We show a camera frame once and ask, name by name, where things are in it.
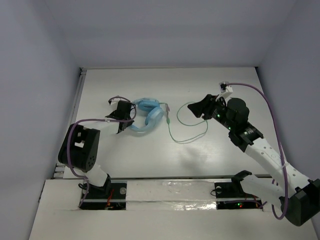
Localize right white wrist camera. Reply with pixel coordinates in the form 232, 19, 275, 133
215, 81, 233, 102

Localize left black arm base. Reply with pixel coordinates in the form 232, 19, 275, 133
79, 176, 127, 211

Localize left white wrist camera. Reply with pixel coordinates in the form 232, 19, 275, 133
108, 96, 122, 106

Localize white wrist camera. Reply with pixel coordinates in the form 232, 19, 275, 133
108, 96, 122, 106
215, 81, 233, 102

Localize light blue headphones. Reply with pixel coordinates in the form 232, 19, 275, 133
129, 97, 164, 134

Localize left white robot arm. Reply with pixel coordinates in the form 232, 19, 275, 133
58, 100, 137, 197

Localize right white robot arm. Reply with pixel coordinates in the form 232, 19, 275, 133
187, 94, 320, 227

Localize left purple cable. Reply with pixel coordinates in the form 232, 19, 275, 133
66, 95, 136, 208

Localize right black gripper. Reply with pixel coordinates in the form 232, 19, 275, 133
187, 94, 235, 131

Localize green headphone cable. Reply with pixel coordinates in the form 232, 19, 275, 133
159, 100, 209, 144

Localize silver taped mounting rail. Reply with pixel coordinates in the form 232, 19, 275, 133
79, 176, 265, 212

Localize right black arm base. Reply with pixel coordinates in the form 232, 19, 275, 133
210, 170, 266, 210

